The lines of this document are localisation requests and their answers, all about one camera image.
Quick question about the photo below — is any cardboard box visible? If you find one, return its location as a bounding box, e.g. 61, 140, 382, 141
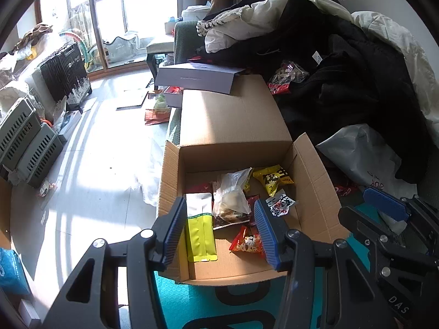
156, 73, 352, 287

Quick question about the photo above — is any grey slatted crate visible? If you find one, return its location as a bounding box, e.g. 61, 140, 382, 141
0, 98, 36, 172
15, 123, 64, 188

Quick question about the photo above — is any silver white snack packet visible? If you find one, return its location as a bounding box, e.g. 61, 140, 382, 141
266, 189, 297, 217

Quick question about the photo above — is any pale green bag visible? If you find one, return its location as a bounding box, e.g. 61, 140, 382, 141
154, 96, 172, 115

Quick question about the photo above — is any yellow snack packet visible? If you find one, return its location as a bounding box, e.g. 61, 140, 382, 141
253, 164, 295, 197

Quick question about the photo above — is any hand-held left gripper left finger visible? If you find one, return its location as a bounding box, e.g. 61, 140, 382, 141
40, 196, 188, 329

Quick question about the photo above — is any white plastic bag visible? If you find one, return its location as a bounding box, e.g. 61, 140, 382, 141
316, 123, 417, 199

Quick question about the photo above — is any red crumpled wrapper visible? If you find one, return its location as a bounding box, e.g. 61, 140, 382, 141
333, 183, 361, 197

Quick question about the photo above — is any black ribbed suitcase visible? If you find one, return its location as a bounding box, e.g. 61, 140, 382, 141
39, 43, 92, 112

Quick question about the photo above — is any white plastic sheet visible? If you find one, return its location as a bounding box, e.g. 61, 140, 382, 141
128, 137, 167, 206

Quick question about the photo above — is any grey paper sheet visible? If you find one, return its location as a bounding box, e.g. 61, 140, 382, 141
116, 89, 151, 110

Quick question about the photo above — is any white lace-trimmed cloth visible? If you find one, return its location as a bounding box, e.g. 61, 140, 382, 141
196, 0, 296, 53

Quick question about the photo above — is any colourful hoop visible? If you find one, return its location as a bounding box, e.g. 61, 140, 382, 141
58, 31, 103, 72

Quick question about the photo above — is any small white box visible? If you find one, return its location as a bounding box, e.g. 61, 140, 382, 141
19, 298, 42, 329

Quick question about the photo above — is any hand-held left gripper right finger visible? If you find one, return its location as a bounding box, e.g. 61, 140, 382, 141
253, 199, 395, 329

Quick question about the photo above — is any black clothing pile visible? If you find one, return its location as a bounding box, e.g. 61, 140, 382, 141
195, 0, 433, 184

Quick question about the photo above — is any green and grey pouch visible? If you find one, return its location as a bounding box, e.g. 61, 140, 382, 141
185, 193, 218, 263

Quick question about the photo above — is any brown patterned cloth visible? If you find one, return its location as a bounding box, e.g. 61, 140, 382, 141
15, 22, 54, 49

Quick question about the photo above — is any white cushioned stool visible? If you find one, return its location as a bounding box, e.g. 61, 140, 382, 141
146, 38, 175, 76

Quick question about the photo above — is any teal bubble mailer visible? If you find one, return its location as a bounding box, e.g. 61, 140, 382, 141
153, 202, 385, 329

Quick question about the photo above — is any clear brown snack bag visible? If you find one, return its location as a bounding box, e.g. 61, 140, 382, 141
211, 168, 252, 228

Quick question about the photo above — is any glass balcony door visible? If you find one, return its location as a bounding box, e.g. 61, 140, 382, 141
38, 0, 179, 72

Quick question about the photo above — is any red cartoon-figure snack packet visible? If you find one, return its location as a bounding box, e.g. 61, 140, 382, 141
229, 225, 266, 256

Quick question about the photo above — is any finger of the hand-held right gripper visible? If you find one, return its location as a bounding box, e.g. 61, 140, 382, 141
338, 206, 439, 296
363, 187, 439, 244

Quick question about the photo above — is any blue plastic packet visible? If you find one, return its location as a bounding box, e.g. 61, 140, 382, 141
0, 247, 31, 295

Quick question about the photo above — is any red paper bag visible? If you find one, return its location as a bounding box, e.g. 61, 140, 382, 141
144, 108, 172, 126

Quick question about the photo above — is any red clear snack bag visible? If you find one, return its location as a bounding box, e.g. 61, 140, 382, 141
268, 60, 309, 95

